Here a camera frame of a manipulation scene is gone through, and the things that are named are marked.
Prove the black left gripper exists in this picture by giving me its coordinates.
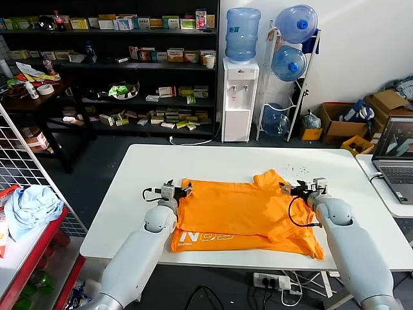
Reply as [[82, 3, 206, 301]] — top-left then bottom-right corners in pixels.
[[172, 182, 194, 200]]

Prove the yellow red snack packet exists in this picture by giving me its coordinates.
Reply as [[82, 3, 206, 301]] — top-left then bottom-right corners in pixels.
[[19, 72, 61, 87]]

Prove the shiny black bowl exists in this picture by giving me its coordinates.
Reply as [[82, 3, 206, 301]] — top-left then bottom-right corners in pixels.
[[37, 14, 55, 32]]

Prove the blue drink bottle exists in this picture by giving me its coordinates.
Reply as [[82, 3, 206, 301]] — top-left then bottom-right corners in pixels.
[[85, 40, 98, 65]]

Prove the orange t-shirt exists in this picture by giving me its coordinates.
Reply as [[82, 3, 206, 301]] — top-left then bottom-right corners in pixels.
[[169, 168, 325, 261]]

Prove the white wire grid panel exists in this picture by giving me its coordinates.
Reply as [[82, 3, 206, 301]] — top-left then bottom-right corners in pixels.
[[0, 101, 88, 233]]

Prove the small white bottle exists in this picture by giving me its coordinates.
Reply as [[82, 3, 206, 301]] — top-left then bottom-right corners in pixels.
[[25, 81, 40, 100]]

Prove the green plastic bottle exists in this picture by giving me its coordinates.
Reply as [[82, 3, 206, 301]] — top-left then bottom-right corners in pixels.
[[14, 271, 55, 310]]

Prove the dark wooden table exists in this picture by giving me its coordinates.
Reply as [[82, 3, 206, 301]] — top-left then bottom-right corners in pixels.
[[0, 76, 97, 175]]

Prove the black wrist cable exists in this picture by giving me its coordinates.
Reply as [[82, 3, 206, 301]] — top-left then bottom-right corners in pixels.
[[142, 187, 164, 203], [288, 195, 323, 229]]

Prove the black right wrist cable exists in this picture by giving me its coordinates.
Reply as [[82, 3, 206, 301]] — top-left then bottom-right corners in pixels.
[[288, 195, 323, 229]]

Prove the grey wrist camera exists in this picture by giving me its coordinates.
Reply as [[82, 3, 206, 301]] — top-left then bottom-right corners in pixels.
[[160, 181, 176, 198], [310, 176, 330, 197]]

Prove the grey laptop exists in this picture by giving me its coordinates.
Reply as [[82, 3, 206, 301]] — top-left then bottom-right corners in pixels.
[[371, 116, 413, 206]]

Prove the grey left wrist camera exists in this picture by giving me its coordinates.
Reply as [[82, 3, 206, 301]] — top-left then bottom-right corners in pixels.
[[160, 181, 176, 198]]

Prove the dark blue hanging cloth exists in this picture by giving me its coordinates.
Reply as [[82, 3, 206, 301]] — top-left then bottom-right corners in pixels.
[[301, 28, 322, 56]]

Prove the black floor cable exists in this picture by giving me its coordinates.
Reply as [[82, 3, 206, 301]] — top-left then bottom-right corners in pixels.
[[186, 285, 227, 310]]

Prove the red metal cart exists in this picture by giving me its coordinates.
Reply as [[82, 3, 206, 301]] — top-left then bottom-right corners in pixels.
[[0, 208, 87, 310]]

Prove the white plug with cable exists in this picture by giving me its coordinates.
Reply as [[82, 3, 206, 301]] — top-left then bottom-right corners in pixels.
[[169, 121, 223, 147]]

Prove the cola bottle red cap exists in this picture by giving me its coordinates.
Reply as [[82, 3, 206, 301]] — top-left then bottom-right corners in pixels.
[[53, 9, 66, 32]]

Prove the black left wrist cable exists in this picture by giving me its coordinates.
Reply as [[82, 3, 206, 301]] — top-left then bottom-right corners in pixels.
[[142, 187, 164, 203]]

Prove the light blue crumpled cloth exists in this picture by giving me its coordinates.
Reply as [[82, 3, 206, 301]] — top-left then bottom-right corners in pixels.
[[5, 184, 65, 242]]

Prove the orange white medicine box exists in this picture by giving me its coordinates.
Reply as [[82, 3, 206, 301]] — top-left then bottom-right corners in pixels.
[[167, 48, 185, 63]]

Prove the black shelving unit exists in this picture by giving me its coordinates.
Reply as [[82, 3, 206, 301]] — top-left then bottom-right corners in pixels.
[[0, 0, 221, 140]]

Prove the blue white bag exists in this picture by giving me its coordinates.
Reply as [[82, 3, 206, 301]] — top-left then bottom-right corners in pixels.
[[343, 99, 376, 124]]

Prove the blue white plastic package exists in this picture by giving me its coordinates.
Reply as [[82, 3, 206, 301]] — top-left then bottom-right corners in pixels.
[[67, 279, 101, 310]]

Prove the red white snack bag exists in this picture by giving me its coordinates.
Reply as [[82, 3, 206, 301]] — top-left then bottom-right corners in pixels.
[[0, 185, 23, 259]]

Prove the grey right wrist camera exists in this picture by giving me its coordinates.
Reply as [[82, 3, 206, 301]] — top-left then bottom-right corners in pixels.
[[310, 176, 330, 197]]

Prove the large red-edged cardboard box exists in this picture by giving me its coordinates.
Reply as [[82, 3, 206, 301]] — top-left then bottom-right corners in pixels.
[[317, 102, 368, 145]]

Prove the white water dispenser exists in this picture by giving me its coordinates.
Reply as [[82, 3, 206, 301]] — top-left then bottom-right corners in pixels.
[[221, 57, 261, 143]]

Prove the white charger with cable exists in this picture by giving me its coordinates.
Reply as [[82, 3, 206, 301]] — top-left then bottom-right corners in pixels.
[[281, 288, 303, 307]]

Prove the grey plastic bag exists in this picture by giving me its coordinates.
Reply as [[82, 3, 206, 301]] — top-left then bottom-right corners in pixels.
[[301, 110, 323, 130]]

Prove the white power strip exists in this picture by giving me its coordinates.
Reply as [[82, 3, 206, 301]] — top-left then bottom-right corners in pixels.
[[253, 273, 291, 289]]

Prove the bowl with green snack bags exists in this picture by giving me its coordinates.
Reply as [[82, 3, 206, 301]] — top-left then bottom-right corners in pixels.
[[108, 81, 141, 101]]

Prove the white printed leaflet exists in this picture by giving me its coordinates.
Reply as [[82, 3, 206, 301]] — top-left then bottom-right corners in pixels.
[[15, 61, 43, 78]]

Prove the red white carton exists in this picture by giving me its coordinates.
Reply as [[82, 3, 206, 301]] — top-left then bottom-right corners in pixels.
[[27, 132, 49, 149]]

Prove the blue water jug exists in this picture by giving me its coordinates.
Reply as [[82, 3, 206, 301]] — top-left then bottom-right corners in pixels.
[[274, 4, 319, 45], [261, 102, 291, 138], [225, 7, 261, 63], [270, 44, 307, 82]]

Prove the brown cardboard box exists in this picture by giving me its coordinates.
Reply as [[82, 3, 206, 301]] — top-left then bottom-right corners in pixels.
[[364, 90, 413, 136]]

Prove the white metal jug rack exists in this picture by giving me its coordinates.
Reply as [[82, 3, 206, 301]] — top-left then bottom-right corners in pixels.
[[256, 19, 323, 143]]

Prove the yellow plastic crate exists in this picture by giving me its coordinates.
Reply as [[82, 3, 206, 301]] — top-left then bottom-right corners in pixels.
[[341, 135, 376, 156]]

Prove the pile of grey clothes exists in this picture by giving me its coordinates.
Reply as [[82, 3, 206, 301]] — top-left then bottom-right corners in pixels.
[[385, 76, 413, 112]]

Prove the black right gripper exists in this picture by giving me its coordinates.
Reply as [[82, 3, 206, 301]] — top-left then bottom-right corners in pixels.
[[279, 180, 310, 197]]

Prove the yellow cardboard box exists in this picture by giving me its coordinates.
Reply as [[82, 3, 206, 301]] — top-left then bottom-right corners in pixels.
[[299, 127, 323, 142]]

